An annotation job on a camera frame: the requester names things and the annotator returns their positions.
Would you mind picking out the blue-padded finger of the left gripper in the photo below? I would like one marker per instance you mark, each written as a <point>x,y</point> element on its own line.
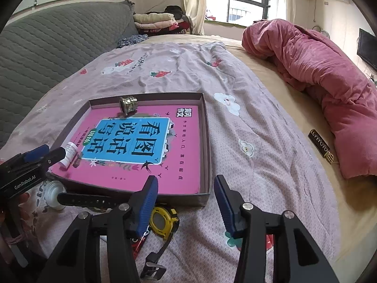
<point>35,154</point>

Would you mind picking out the yellow black wrist watch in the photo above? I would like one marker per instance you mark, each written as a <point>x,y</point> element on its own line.
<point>163,221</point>

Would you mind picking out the red black lighter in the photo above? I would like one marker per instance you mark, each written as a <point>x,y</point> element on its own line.
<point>137,243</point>

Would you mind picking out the cream curtain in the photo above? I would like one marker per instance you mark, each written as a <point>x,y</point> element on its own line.
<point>194,4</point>

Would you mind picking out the black wall television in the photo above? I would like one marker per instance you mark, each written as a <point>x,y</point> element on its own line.
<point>367,48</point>

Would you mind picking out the white plastic bottle cap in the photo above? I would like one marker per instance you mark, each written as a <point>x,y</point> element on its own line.
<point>52,190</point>

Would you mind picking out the small white pill bottle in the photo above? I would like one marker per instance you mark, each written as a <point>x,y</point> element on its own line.
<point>70,153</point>

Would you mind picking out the person's left hand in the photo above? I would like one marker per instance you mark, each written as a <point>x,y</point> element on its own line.
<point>14,248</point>

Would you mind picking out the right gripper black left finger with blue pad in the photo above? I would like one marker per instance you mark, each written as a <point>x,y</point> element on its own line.
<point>76,257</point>

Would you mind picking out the pink crumpled quilt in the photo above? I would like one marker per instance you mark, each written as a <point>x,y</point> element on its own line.
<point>311,63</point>

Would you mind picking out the stack of folded blankets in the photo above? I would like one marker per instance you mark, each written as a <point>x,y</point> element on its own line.
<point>173,20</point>

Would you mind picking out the pink blue children's book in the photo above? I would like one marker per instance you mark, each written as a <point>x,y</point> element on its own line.
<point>120,153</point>

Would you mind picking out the brass metal knob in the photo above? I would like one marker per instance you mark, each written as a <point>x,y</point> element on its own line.
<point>128,105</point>

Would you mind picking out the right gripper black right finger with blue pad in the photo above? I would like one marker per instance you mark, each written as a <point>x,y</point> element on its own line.
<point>297,257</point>

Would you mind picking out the dark patterned cloth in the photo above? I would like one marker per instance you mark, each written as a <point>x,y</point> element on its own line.
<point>132,40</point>

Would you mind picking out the black gold lettered case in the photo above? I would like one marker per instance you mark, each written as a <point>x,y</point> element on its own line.
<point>321,146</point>

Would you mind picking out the grey quilted headboard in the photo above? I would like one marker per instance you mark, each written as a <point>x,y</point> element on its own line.
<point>40,50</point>

